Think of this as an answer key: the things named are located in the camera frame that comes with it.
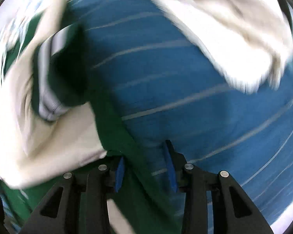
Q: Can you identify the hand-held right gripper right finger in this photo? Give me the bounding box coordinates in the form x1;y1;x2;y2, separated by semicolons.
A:
162;140;275;234

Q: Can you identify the blue striped bed sheet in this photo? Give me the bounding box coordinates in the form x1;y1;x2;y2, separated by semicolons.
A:
63;0;293;232

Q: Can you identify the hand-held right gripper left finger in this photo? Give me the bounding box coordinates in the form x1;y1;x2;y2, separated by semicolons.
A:
20;156;125;234

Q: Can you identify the green and cream striped jacket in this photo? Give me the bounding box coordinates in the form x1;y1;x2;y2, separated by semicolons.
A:
0;0;293;234

